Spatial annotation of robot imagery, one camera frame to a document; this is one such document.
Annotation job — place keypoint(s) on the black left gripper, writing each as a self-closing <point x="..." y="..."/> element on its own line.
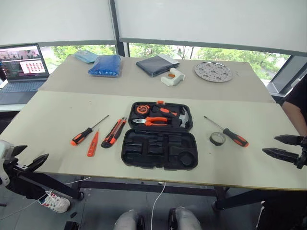
<point x="14" y="163"/>

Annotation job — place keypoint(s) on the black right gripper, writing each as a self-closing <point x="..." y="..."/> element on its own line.
<point x="303" y="158"/>

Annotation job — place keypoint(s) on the orange black screwdriver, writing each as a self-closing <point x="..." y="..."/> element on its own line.
<point x="236" y="138"/>
<point x="80" y="137"/>

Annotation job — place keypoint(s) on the orange voltage tester pen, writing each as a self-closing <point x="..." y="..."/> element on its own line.
<point x="93" y="145"/>

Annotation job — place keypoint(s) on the black electrical tape roll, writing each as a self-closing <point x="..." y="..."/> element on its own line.
<point x="211" y="139"/>

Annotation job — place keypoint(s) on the orange black utility knife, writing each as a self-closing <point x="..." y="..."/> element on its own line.
<point x="111" y="136"/>

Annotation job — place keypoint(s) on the person's bare forearm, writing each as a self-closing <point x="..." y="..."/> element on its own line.
<point x="291" y="115"/>

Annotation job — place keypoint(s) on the black plastic tool case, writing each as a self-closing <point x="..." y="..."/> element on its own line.
<point x="134" y="153"/>

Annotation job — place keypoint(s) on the person in black shirt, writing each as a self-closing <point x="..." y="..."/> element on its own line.
<point x="299" y="93"/>

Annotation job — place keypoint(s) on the white red blue sneaker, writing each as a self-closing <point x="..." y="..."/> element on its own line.
<point x="57" y="203"/>

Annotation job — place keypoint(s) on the black trouser leg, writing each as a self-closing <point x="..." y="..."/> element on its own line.
<point x="283" y="215"/>

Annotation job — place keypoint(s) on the grey open laptop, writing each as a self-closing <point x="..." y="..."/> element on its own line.
<point x="21" y="86"/>

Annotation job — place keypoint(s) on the grey window sash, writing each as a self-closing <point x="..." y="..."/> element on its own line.
<point x="285" y="72"/>

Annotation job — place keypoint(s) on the black object on floor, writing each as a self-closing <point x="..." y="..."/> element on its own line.
<point x="72" y="225"/>

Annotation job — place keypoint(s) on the round perforated metal plate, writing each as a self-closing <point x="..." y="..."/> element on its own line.
<point x="213" y="72"/>

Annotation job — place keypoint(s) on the silver claw hammer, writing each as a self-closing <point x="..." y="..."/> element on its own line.
<point x="185" y="119"/>

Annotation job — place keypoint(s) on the light blue plastic bag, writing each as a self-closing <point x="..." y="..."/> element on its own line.
<point x="84" y="56"/>

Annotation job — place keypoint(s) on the grey rounded leg shell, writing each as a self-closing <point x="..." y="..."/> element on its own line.
<point x="187" y="219"/>
<point x="124" y="221"/>

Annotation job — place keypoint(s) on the dark blue plastic packet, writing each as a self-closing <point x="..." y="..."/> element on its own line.
<point x="105" y="65"/>

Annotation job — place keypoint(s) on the orange black tape measure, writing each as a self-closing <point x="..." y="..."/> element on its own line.
<point x="142" y="109"/>

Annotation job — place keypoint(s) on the white roller blind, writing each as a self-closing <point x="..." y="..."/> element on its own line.
<point x="55" y="19"/>
<point x="204" y="19"/>

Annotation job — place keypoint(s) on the dark grey folded cloth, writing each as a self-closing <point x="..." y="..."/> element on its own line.
<point x="153" y="64"/>

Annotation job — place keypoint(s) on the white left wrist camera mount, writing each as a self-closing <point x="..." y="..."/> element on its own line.
<point x="3" y="167"/>

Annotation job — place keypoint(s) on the black metal table frame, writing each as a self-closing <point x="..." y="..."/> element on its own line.
<point x="144" y="185"/>

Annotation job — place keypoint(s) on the white plastic bracket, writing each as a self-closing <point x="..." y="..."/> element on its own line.
<point x="172" y="81"/>

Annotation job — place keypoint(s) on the dark grey window post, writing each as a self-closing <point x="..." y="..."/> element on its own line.
<point x="117" y="24"/>

